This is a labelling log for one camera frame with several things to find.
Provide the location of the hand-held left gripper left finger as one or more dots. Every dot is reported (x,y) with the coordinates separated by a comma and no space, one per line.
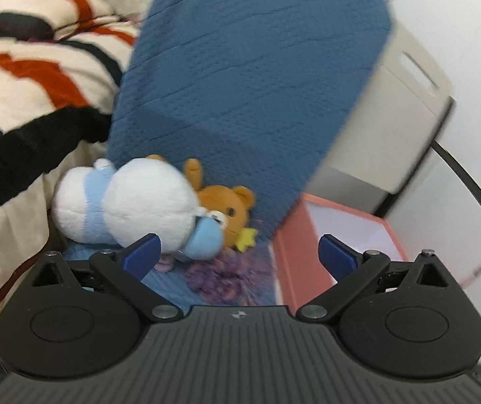
(143,256)

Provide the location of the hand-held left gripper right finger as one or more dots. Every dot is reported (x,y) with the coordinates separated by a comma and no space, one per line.
(335,256)

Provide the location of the pink cardboard box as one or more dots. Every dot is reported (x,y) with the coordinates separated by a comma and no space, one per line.
(291,261)

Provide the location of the white plush with blue scarf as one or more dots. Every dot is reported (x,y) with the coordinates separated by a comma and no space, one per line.
(148,202)

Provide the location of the purple fabric flower bundle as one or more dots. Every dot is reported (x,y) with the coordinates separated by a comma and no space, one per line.
(228,277)

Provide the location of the brown bear plush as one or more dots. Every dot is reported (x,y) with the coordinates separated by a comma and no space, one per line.
(223,206)

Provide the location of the beige chair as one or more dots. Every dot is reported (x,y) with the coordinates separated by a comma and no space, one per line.
(392,126)

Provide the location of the black curved tube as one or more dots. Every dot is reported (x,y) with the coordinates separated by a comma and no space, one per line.
(476,189)

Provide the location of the striped fleece blanket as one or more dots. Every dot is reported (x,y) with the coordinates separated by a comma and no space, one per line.
(34,84)

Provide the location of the blue quilted cover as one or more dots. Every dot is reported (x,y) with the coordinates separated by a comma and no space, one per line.
(244,71)

